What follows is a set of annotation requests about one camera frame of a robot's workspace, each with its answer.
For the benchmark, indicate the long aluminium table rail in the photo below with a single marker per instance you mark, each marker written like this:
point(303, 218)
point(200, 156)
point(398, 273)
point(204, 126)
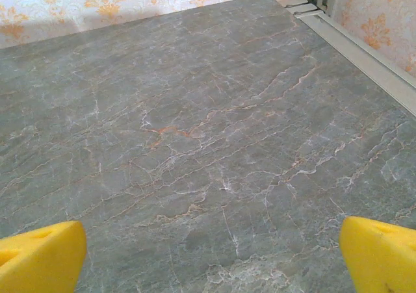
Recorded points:
point(357, 51)

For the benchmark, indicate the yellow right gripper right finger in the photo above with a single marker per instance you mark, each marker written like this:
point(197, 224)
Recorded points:
point(380, 260)

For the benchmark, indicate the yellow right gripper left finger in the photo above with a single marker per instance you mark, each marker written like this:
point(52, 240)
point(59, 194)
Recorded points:
point(39, 260)

